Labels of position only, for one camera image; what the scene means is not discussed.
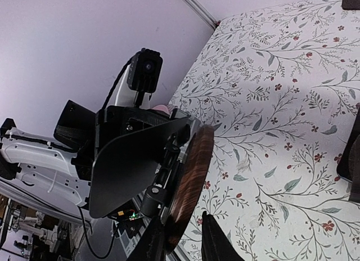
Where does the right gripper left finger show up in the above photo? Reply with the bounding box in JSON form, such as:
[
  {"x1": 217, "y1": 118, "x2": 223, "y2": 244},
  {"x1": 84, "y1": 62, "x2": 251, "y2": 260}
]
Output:
[{"x1": 127, "y1": 216, "x2": 166, "y2": 261}]

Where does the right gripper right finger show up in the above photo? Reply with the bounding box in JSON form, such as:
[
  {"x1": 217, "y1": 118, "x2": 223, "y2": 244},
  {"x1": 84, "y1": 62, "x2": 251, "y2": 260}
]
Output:
[{"x1": 201, "y1": 211, "x2": 244, "y2": 261}]

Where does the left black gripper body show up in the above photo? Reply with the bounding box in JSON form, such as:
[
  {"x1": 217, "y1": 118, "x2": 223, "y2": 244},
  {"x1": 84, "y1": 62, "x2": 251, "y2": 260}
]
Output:
[{"x1": 53, "y1": 100, "x2": 170, "y2": 181}]

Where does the black stand wooden base front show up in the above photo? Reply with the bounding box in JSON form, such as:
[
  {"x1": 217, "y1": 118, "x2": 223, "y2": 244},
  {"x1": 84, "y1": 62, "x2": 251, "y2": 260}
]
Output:
[{"x1": 89, "y1": 106, "x2": 215, "y2": 254}]

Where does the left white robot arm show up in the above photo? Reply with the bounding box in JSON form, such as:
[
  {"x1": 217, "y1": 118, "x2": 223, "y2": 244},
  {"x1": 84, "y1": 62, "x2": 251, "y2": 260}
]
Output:
[{"x1": 1, "y1": 101, "x2": 170, "y2": 209}]

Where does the black phone at back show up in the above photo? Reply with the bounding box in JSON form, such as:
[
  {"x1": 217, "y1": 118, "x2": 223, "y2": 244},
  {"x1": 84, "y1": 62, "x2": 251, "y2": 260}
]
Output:
[{"x1": 341, "y1": 0, "x2": 360, "y2": 11}]

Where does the pink bowl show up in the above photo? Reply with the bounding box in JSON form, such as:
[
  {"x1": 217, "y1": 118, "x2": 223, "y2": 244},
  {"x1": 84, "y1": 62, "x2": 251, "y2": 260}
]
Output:
[{"x1": 152, "y1": 105, "x2": 170, "y2": 115}]

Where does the floral table mat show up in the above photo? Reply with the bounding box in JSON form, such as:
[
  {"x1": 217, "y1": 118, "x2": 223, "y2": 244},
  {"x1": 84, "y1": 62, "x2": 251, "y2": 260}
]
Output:
[{"x1": 171, "y1": 0, "x2": 359, "y2": 260}]

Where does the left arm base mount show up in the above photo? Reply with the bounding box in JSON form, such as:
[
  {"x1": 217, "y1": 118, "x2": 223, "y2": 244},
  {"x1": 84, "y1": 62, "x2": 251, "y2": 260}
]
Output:
[{"x1": 107, "y1": 209, "x2": 146, "y2": 239}]

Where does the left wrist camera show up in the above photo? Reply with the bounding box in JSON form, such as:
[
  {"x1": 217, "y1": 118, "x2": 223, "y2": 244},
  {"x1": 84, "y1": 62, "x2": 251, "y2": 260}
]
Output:
[{"x1": 108, "y1": 48, "x2": 163, "y2": 107}]

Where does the left black braided cable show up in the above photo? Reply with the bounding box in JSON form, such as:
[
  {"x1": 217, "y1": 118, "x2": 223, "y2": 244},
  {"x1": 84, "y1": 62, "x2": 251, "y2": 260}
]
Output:
[{"x1": 101, "y1": 57, "x2": 136, "y2": 110}]

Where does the left aluminium frame post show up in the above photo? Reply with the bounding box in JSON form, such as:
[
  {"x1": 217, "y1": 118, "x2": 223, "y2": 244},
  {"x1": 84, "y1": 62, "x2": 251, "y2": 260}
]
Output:
[{"x1": 182, "y1": 0, "x2": 218, "y2": 30}]

